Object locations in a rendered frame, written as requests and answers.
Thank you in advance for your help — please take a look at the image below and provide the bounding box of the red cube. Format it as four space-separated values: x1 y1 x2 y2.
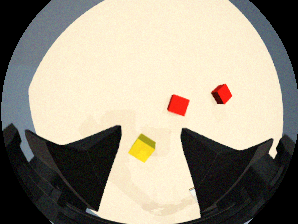
210 84 231 104
168 95 190 116

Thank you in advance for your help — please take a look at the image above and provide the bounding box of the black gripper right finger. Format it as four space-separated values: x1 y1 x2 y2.
180 128 274 213

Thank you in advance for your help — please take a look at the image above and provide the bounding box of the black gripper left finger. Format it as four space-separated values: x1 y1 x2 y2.
24 125 122 212

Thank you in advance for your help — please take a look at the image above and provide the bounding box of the yellow cube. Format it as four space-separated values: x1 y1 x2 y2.
128 133 156 163

